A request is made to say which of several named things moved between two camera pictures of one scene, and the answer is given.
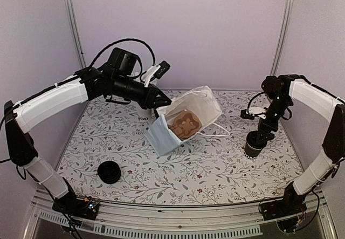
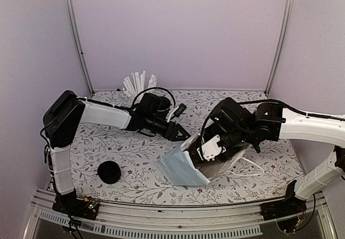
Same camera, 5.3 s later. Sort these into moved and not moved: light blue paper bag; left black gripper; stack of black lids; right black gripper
Moved: light blue paper bag; left black gripper; right black gripper
Not moved: stack of black lids
